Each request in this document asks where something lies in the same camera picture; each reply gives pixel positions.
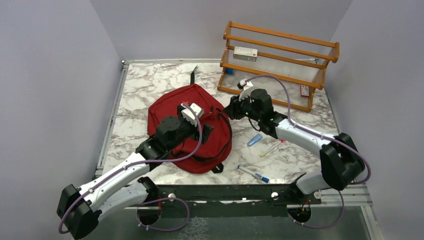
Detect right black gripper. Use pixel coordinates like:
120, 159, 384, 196
222, 91, 262, 122

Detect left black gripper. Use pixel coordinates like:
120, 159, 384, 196
167, 106, 214, 152

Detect red student backpack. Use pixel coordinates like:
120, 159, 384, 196
147, 73, 233, 174

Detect white blue marker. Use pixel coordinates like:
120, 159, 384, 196
237, 164, 270, 183

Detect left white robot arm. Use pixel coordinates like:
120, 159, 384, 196
56, 109, 207, 240

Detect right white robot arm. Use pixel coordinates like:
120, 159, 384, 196
223, 89, 368, 204

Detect blue glue stick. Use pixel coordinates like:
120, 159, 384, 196
247, 133, 263, 147

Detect small blue block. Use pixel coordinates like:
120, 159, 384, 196
224, 68, 234, 75

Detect yellow green pen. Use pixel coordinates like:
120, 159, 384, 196
260, 141, 282, 158

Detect small red white box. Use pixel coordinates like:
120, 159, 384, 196
300, 85, 310, 98

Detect orange wooden shelf rack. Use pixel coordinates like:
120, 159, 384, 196
217, 21, 340, 112

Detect white box on shelf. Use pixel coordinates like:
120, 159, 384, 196
233, 46, 258, 62

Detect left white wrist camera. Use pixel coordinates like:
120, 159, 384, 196
180, 102, 204, 126

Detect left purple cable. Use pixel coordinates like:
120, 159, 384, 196
58, 102, 204, 235

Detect purple cable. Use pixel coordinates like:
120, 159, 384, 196
58, 102, 204, 235
245, 74, 373, 230

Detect black metal base rail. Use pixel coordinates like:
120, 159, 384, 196
78, 175, 374, 220

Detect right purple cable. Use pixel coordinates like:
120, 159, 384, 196
245, 74, 373, 230

